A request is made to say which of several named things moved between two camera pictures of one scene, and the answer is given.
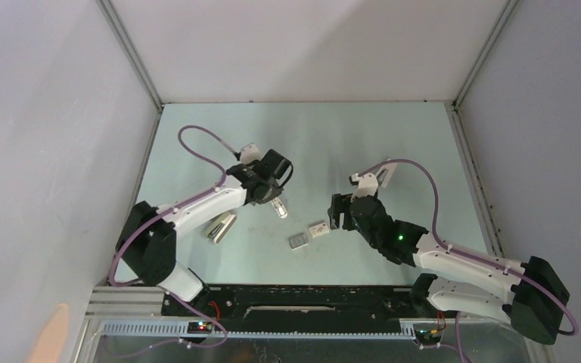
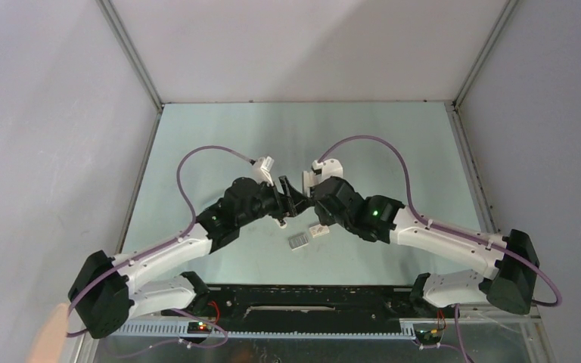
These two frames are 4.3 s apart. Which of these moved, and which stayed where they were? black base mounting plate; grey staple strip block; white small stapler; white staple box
Moved: white small stapler
Stayed: black base mounting plate; white staple box; grey staple strip block
